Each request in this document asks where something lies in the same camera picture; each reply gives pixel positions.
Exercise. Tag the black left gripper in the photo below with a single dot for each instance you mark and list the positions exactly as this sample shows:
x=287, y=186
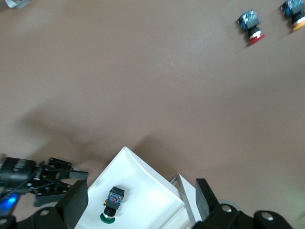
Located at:
x=16, y=173

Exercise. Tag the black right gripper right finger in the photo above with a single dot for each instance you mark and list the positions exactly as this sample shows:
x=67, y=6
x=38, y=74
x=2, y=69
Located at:
x=207, y=205

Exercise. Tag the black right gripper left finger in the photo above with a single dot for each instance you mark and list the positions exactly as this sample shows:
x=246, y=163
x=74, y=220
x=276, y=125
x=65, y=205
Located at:
x=71, y=205

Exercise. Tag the green push button switch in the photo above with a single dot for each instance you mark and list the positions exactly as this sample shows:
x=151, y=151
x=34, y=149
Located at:
x=115, y=198

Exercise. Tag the grey metal bracket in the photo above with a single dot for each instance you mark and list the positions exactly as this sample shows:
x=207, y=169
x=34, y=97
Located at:
x=16, y=3

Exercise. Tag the red push button switch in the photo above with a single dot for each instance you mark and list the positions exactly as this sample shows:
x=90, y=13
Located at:
x=250, y=23

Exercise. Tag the yellow push button switch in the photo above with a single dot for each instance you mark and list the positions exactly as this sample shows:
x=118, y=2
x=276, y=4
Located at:
x=294, y=12

